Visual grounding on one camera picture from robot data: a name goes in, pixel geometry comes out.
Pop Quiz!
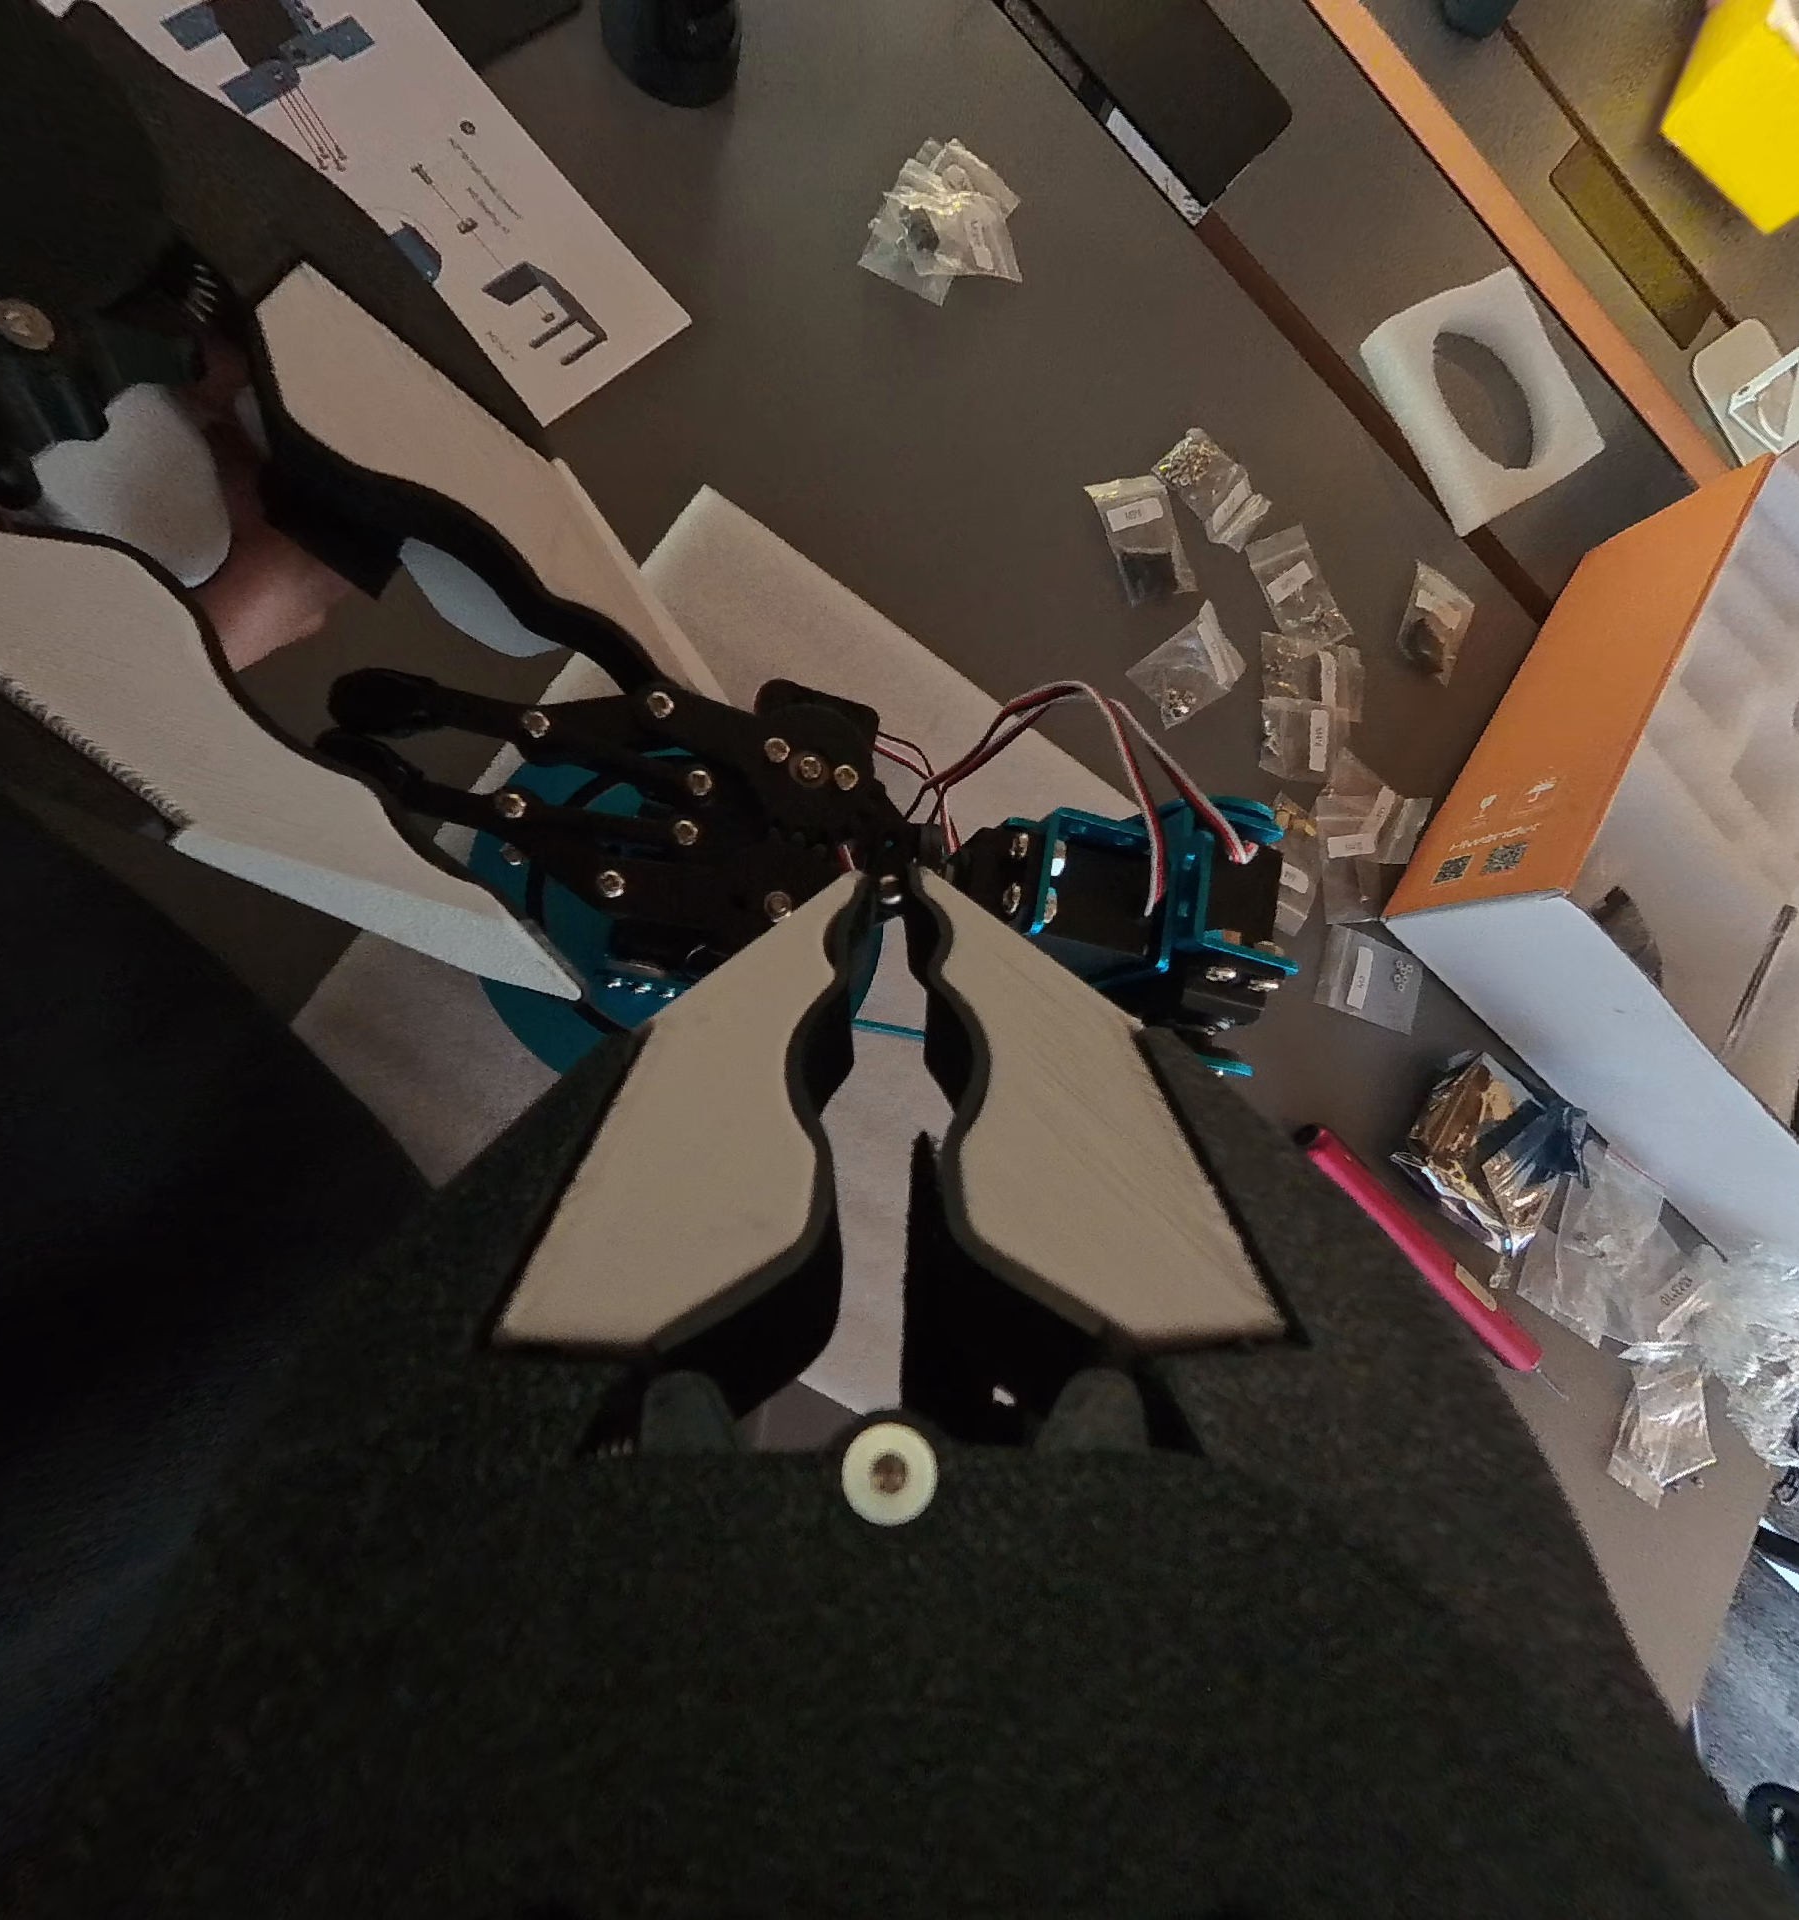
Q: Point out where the person's left hand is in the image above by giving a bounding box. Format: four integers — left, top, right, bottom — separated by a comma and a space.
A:
181, 330, 347, 677

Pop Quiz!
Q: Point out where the black cylindrical flask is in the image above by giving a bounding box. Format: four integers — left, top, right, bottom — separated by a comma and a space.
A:
601, 0, 746, 108

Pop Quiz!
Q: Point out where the orange cardboard sleeve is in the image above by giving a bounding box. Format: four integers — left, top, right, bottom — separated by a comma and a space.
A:
1386, 456, 1778, 931

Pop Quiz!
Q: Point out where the blue toy robot arm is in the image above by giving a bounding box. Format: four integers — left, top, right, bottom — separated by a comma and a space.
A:
475, 683, 1298, 1082

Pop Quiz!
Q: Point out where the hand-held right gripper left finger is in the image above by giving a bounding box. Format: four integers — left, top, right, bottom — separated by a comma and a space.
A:
497, 886, 856, 1376

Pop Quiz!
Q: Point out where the white foam sheet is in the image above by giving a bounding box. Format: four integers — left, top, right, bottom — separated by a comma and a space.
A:
295, 485, 998, 1411

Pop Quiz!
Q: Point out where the white parts box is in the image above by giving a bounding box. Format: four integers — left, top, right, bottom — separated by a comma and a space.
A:
1386, 450, 1799, 1291

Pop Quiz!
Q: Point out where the pile of small parts bags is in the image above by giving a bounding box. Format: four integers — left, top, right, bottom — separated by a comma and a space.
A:
1080, 429, 1478, 1038

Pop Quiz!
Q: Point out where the black desk panel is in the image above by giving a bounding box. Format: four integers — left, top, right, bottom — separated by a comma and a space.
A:
996, 0, 1298, 217

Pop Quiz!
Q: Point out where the printed instruction sheet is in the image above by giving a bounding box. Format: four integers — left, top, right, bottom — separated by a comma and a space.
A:
61, 0, 693, 427

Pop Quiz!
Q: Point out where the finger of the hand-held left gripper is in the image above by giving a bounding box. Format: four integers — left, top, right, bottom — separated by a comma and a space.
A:
257, 264, 734, 710
0, 525, 593, 1008

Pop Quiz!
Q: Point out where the red-handled tool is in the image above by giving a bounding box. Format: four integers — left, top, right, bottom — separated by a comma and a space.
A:
1296, 1125, 1546, 1376

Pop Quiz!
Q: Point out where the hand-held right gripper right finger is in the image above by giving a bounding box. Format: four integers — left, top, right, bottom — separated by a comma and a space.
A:
906, 880, 1292, 1376

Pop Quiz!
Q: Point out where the small clear parts bag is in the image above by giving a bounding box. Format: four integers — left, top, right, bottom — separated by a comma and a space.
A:
1606, 1246, 1799, 1508
1516, 1155, 1682, 1351
862, 136, 1028, 308

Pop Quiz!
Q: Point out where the brown wooden desk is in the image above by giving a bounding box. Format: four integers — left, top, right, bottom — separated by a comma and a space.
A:
1306, 0, 1799, 488

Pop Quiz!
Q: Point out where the thin metal tool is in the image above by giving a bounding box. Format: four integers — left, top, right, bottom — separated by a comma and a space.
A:
1726, 899, 1799, 1057

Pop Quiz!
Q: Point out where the dark grey desk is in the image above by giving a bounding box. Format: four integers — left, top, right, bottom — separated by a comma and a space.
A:
301, 0, 1799, 1727

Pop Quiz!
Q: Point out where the white foam packing piece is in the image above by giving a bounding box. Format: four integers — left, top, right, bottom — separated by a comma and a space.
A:
1356, 264, 1610, 535

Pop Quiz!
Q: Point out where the red white black servo cable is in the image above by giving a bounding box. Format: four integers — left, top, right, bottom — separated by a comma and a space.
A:
840, 681, 1268, 908

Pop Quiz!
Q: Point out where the white wire-frame stand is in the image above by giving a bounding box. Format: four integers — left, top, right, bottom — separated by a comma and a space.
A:
1696, 215, 1799, 451

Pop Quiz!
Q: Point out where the yellow box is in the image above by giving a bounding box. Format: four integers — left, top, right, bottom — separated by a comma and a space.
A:
1662, 0, 1799, 234

